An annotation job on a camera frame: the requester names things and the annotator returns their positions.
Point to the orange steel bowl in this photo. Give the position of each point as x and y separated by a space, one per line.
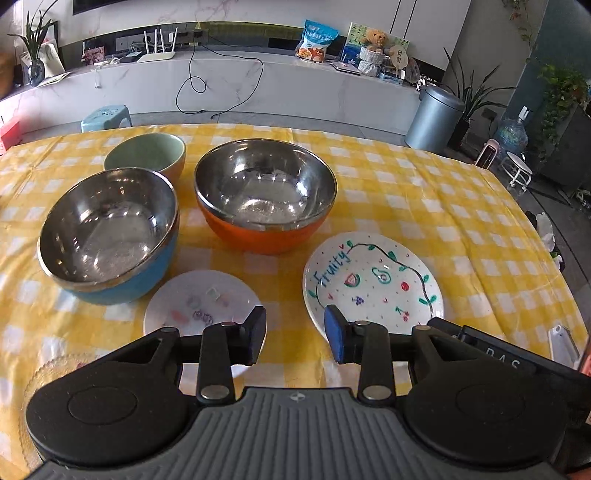
264 196

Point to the teddy bear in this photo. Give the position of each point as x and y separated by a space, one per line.
372 52

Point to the blue steel bowl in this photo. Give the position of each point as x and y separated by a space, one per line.
111 237

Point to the blue plastic stool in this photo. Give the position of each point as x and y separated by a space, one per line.
107 118

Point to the yellow checkered tablecloth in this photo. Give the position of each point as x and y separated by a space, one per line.
475 238

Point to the black television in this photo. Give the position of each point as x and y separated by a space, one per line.
82 6

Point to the green plant in vase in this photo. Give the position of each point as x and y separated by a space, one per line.
39 39

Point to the white tv cabinet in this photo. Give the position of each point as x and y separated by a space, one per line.
258 83

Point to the blue snack bag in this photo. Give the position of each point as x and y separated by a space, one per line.
315 41

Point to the grey trash can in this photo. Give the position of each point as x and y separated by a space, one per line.
435 120

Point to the small white sticker plate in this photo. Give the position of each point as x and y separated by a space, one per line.
194 300

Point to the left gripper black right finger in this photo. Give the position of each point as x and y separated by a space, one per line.
368 345

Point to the clear glass cartoon plate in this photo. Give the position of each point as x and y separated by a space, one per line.
47 373

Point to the white wifi router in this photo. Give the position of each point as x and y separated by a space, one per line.
161 48

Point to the pink storage box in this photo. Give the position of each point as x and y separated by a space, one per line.
10 135

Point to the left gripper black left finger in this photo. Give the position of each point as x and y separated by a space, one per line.
224 345

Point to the green ceramic bowl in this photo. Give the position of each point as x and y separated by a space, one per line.
161 152

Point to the potted leafy plant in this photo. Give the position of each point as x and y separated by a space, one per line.
473 96

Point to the water bottle jug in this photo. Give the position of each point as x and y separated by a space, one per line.
511 134

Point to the white fruity plate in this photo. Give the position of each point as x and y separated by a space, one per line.
371 277

